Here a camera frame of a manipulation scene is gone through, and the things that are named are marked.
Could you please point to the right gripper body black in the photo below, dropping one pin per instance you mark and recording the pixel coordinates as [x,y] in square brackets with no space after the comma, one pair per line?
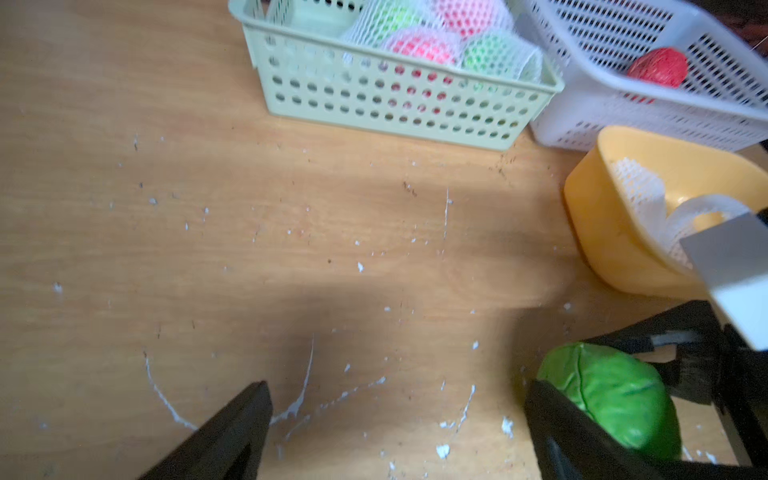
[741,398]

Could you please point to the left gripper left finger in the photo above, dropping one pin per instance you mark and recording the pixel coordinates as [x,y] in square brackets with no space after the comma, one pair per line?
[227,446]

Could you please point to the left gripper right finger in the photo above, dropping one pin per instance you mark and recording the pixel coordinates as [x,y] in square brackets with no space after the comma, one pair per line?
[569,445]

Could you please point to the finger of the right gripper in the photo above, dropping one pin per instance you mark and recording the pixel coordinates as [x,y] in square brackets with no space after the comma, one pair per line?
[692,378]
[693,322]

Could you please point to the green apple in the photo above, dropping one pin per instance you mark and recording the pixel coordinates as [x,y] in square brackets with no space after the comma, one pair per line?
[625,396]
[379,20]
[504,54]

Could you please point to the white foam net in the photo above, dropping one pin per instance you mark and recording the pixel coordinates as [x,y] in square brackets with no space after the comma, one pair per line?
[646,194]
[680,223]

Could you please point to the red apple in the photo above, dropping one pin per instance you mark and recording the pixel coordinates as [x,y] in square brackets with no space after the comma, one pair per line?
[666,67]

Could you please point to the yellow plastic tray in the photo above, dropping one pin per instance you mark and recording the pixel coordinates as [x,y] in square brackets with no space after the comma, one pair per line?
[611,236]

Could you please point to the white plastic basket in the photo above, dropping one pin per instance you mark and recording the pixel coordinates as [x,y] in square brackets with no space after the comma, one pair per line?
[722,102]

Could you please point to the pink apple in net front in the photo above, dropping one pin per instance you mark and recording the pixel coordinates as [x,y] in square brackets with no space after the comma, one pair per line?
[432,45]

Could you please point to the green plastic basket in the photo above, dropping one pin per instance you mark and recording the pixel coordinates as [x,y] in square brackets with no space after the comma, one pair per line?
[308,73]

